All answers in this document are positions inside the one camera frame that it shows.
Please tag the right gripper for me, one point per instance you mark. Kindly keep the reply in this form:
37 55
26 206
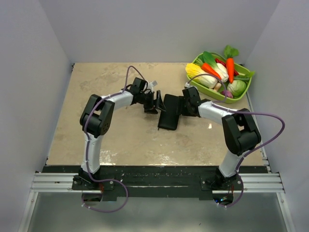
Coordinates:
184 113

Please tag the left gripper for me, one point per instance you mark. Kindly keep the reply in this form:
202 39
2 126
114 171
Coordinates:
150 108

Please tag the black tool case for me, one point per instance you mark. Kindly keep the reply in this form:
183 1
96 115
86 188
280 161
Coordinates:
169 118

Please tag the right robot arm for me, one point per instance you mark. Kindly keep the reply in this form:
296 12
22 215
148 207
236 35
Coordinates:
240 131

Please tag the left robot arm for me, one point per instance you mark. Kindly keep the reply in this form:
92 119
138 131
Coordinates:
97 116

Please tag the green vegetable tray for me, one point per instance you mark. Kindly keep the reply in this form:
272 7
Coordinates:
244 75

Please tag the toy mushroom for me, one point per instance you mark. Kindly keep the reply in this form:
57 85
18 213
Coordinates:
217 87

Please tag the toy napa cabbage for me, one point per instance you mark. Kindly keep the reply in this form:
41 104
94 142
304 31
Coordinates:
203 77

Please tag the toy purple onion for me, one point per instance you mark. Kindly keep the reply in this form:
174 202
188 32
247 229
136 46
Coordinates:
227 94

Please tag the toy carrot left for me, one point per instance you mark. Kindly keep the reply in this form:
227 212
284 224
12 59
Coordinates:
207 68

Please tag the toy carrot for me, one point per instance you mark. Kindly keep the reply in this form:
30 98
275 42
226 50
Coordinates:
229 54
207 68

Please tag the toy bok choy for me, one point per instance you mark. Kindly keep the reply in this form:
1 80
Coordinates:
209 59

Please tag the toy green cabbage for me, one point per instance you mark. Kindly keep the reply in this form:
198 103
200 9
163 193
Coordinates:
236 88

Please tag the toy red chili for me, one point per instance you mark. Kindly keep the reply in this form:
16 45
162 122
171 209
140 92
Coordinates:
222 66

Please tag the toy carrot right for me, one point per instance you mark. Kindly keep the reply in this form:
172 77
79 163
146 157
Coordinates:
229 54

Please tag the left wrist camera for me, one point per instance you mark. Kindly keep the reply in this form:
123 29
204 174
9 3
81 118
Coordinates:
151 85

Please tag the aluminium rail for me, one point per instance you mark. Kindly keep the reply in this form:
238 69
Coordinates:
252 183

